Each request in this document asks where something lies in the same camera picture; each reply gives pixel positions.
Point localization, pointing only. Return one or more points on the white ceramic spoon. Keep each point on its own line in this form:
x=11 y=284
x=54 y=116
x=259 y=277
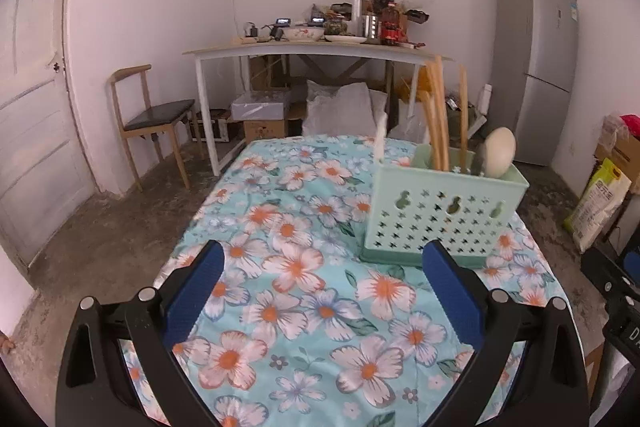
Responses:
x=500 y=152

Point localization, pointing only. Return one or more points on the brown cardboard box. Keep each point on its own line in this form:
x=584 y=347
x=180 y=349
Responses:
x=622 y=157

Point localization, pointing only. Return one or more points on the white plastic spoon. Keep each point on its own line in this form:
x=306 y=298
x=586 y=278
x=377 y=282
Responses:
x=381 y=142

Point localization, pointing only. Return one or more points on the floral tablecloth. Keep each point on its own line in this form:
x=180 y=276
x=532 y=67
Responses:
x=300 y=307

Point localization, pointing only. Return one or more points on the white plate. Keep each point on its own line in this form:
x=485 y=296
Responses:
x=345 y=39

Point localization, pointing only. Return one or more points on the wooden chair with dark seat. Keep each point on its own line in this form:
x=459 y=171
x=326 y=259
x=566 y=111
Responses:
x=155 y=114

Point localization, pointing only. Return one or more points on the small cardboard box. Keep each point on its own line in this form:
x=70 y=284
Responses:
x=265 y=132

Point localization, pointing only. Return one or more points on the white long table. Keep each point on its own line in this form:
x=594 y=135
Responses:
x=300 y=50

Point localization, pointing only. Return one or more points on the mint green utensil holder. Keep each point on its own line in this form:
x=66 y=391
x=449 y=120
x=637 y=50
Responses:
x=440 y=217

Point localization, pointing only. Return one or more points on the white sacks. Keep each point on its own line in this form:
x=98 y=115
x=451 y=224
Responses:
x=340 y=112

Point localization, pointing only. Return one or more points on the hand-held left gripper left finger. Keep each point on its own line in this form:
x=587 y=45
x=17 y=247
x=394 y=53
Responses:
x=195 y=292

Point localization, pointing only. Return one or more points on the red plastic bag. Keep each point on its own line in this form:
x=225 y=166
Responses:
x=631 y=124

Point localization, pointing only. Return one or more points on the cooking oil bottle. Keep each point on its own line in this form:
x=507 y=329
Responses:
x=392 y=27

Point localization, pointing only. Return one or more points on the grey fridge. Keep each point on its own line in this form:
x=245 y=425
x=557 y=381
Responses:
x=535 y=72

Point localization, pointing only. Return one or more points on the white door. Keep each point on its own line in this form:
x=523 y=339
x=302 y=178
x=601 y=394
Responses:
x=35 y=132

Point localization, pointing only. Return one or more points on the plastic wrapped silver box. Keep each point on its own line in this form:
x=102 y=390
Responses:
x=260 y=104

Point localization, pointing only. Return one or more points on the white bottle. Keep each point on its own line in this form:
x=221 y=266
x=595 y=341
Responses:
x=485 y=99

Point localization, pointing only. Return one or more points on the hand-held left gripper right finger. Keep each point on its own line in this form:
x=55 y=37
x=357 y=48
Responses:
x=452 y=294

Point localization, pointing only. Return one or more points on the white patterned bowl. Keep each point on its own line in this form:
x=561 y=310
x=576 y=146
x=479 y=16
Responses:
x=304 y=33

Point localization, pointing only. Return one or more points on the metal canister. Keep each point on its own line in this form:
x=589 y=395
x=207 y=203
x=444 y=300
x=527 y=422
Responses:
x=371 y=27

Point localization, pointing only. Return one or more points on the yellow green rice bag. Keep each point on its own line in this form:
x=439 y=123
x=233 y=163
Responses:
x=597 y=207

